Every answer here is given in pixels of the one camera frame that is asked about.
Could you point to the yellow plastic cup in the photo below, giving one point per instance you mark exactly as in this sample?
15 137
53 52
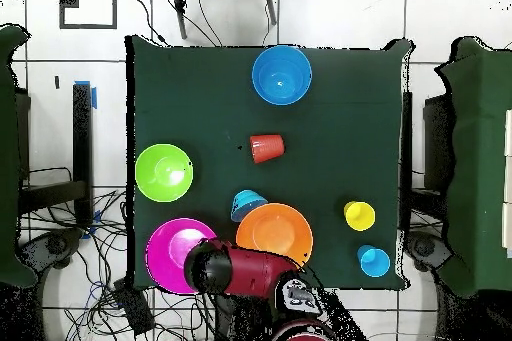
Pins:
360 216

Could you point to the black metal table frame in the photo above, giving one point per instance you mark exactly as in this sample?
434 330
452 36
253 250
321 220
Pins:
82 137
407 137

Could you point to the orange plastic bowl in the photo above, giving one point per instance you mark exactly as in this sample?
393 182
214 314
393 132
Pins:
276 229

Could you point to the small cyan plastic bowl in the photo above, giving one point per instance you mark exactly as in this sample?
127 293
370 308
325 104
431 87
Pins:
246 201

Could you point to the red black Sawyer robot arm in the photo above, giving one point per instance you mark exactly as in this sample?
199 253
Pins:
256 269

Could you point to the dark green tablecloth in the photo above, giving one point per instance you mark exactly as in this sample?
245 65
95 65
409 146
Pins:
180 97

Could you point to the white boxes stack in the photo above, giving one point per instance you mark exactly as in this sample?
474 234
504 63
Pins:
508 133

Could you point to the lime green plastic bowl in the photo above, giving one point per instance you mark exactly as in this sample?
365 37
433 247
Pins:
150 173

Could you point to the gray pedestal foot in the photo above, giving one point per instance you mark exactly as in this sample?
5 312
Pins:
56 245
426 247

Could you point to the large blue plastic bowl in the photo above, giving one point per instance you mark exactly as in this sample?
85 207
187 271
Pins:
280 51

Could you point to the magenta pink plastic bowl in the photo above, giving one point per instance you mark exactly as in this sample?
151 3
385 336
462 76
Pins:
164 257

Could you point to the blue tape strip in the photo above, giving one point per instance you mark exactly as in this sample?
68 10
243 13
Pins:
94 97

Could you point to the black power brick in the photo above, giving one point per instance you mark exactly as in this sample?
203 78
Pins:
134 309

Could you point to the light blue plastic cup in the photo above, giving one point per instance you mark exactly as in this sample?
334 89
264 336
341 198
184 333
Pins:
375 263

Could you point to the green cloth covered side table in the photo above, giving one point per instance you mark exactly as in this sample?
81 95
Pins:
480 77
8 157

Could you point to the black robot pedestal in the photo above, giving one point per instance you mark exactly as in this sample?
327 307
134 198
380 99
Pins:
244 321

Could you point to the red-orange plastic cup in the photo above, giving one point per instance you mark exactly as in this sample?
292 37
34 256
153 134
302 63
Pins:
267 149

